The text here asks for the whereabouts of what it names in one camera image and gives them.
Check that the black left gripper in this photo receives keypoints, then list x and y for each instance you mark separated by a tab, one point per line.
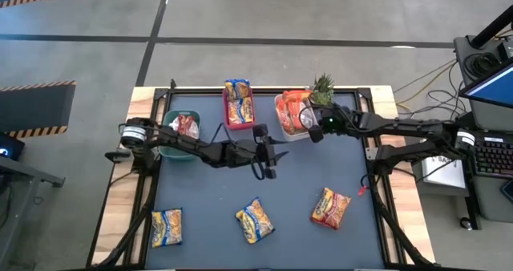
256	152

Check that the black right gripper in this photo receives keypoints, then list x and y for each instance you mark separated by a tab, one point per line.
338	122

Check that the white plastic bin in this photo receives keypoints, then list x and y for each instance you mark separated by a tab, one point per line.
294	138

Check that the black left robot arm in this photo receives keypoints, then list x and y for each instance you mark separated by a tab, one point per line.
188	144

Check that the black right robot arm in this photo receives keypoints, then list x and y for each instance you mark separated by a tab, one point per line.
409	126

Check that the potted succulent plant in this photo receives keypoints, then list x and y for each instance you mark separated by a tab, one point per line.
322	90

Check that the red plastic bin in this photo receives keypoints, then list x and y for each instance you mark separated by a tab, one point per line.
239	127

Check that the grey mounting plate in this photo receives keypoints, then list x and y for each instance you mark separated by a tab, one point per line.
370	154

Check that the small red tag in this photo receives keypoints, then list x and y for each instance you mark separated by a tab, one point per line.
362	191

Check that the teal plastic bin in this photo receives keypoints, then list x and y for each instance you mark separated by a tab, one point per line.
170	155

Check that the grey-blue table mat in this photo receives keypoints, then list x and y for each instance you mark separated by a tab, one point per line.
208	255

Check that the white paper sign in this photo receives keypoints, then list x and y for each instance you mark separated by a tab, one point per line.
449	179

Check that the laptop computer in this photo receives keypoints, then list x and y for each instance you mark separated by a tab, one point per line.
493	118

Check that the monitor with blue screen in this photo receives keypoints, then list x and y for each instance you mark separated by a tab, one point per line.
495	88

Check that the black backlit keyboard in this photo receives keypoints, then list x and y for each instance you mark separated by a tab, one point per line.
495	157

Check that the black caster wheel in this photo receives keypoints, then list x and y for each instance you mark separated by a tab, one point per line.
466	223

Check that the black diagonal pole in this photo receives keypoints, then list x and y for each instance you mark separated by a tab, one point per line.
491	28

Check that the dark rounded device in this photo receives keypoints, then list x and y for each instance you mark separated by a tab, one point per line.
508	191

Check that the grey metal desk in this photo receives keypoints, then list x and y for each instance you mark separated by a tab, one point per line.
24	170

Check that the black device with blue light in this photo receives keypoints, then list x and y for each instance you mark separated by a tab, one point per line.
10	146

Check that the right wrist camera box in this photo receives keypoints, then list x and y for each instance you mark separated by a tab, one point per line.
315	134

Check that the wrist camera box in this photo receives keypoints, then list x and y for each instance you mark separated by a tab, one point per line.
315	134
260	130

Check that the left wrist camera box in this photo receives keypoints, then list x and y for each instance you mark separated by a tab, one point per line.
260	130

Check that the black metal rig frame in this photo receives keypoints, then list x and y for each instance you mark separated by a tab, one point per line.
192	90

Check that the short black frame post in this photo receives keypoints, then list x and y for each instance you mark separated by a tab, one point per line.
173	84

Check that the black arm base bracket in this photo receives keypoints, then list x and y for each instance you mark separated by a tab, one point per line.
116	155

